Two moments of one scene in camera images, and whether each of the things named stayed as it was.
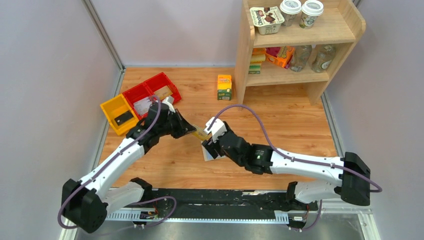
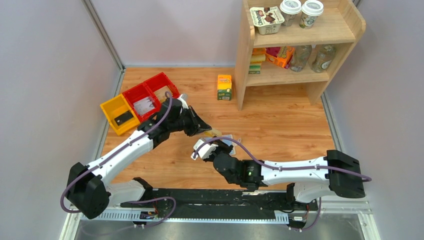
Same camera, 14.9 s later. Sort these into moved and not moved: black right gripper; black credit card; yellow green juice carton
Moved: black right gripper
Not moved: black credit card; yellow green juice carton
